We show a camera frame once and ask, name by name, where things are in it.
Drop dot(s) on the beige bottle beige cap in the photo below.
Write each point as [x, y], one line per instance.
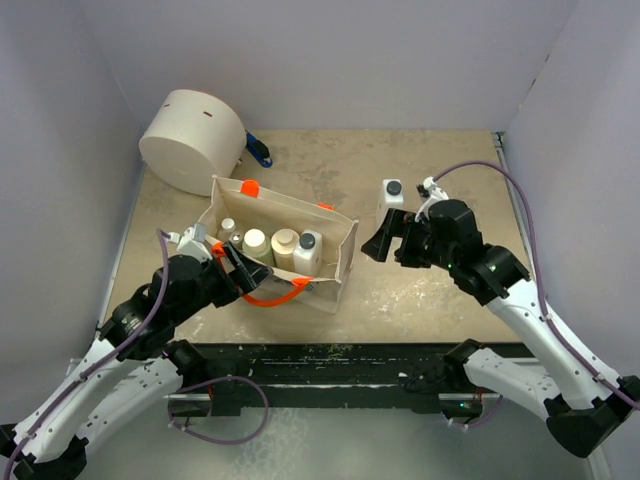
[283, 244]

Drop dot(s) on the blue black tool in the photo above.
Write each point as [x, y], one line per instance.
[258, 150]

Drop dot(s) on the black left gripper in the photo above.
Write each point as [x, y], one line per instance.
[253, 272]

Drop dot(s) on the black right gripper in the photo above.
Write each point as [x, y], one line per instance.
[401, 224]

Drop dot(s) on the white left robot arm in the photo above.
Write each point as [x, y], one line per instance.
[133, 361]

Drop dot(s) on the canvas bag orange handles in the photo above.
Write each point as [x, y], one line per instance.
[253, 206]

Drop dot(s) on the clear bottle white cap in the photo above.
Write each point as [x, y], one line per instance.
[227, 228]

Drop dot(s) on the large white cylindrical container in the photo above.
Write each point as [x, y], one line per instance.
[193, 137]

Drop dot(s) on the white square bottle dark cap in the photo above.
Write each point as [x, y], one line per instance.
[391, 196]

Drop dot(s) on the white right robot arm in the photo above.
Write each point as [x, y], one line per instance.
[579, 397]

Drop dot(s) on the small silver cap bottle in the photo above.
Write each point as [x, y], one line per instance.
[236, 239]

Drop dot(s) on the green bottle white cap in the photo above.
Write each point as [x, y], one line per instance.
[257, 245]

